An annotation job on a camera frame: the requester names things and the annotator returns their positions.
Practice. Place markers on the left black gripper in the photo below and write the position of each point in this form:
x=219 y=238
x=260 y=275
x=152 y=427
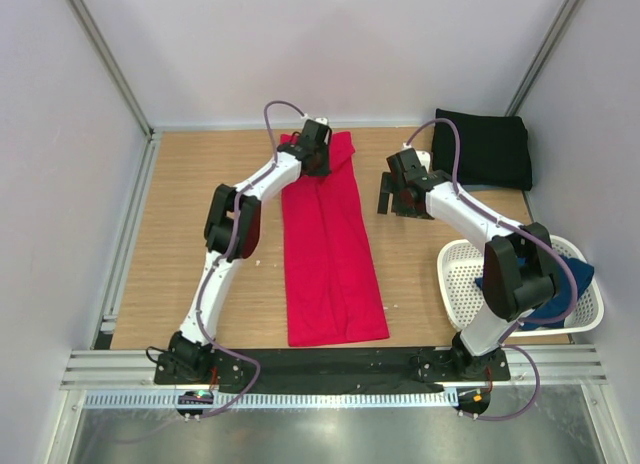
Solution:
x=326 y=168

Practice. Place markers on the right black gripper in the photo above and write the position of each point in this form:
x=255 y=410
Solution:
x=390 y=186

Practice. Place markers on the red t shirt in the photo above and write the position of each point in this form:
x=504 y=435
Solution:
x=331 y=286

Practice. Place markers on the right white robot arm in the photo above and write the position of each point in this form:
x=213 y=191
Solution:
x=521 y=271

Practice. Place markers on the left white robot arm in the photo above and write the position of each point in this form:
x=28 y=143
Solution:
x=232 y=233

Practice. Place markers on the folded grey t shirt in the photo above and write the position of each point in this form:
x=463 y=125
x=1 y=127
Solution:
x=479 y=188

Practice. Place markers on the folded black t shirt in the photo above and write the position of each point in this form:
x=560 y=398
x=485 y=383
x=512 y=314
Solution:
x=494 y=150

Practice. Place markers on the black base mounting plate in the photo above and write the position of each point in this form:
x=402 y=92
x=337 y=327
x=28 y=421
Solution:
x=432 y=364

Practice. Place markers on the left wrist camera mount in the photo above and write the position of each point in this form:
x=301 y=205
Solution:
x=320 y=120

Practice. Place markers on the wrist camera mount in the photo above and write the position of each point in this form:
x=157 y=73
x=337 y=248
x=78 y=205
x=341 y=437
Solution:
x=423 y=156
x=320 y=120

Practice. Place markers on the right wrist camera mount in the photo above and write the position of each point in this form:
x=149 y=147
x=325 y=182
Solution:
x=423 y=156

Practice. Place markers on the white slotted cable duct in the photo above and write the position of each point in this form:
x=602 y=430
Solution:
x=182 y=399

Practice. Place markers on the right aluminium corner post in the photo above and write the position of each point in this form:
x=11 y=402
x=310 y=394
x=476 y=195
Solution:
x=551 y=40

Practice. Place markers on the aluminium corner post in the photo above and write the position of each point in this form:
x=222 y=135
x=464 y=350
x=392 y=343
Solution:
x=97 y=40
x=551 y=40

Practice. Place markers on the aluminium front rail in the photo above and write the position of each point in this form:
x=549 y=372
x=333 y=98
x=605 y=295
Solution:
x=128 y=369

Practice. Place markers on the left aluminium corner post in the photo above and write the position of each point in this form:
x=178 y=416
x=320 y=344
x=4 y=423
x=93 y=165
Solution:
x=97 y=40

